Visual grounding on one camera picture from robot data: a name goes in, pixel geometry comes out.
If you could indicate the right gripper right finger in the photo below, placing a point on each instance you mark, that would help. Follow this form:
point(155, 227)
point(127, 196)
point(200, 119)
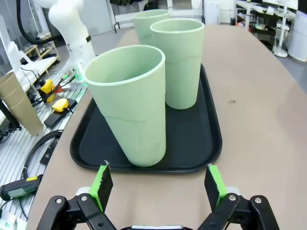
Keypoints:
point(216, 189)

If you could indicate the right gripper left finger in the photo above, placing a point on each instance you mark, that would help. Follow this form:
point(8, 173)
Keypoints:
point(100, 189)

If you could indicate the light green plastic cup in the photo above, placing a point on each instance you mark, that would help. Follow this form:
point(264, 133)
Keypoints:
point(182, 72)
point(134, 119)
point(144, 28)

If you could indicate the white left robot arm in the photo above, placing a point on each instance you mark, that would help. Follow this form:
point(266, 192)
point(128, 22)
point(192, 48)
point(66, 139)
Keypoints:
point(72, 31)

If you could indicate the black plastic tray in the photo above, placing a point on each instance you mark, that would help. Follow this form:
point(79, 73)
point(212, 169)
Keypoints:
point(192, 134)

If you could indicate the black green handheld device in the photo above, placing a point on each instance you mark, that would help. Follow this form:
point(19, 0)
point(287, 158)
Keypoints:
point(19, 188)

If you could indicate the black flat plate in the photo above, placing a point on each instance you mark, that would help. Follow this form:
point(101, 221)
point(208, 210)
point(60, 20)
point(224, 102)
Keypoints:
point(56, 119)

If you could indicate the yellow emergency stop button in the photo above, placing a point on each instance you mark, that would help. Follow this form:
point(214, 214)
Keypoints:
point(60, 105)

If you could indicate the yellow emergency stop with red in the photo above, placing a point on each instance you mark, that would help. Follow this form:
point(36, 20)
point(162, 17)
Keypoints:
point(48, 88)

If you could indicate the brown cardboard tube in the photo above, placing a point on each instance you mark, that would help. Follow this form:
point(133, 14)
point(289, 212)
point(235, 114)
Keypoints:
point(19, 105)

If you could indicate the wooden shelf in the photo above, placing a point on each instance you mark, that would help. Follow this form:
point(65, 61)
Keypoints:
point(34, 51)

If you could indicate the white floor stand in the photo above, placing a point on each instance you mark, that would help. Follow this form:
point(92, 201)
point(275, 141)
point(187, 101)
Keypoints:
point(281, 28)

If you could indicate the white air purifier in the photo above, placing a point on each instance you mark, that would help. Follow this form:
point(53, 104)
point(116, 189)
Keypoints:
point(298, 36)

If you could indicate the white cluttered shelving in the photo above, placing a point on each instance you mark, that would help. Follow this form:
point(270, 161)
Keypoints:
point(261, 14)

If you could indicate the dark hanging jacket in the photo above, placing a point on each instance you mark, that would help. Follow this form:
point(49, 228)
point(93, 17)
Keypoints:
point(121, 1)

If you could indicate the black slotted bracket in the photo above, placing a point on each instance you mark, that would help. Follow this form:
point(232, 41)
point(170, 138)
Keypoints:
point(48, 153)

